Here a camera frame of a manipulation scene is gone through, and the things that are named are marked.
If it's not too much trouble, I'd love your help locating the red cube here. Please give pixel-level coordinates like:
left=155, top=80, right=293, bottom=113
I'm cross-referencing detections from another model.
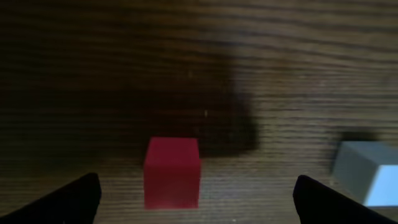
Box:
left=143, top=137, right=202, bottom=210

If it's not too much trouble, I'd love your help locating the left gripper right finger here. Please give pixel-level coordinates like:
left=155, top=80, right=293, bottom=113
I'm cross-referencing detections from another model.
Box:
left=292, top=174, right=398, bottom=224

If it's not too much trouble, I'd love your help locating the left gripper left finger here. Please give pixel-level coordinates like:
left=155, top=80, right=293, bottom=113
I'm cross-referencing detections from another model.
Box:
left=0, top=172, right=103, bottom=224

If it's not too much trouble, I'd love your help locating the white cube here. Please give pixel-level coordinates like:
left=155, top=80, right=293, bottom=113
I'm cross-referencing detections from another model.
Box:
left=331, top=141, right=398, bottom=208

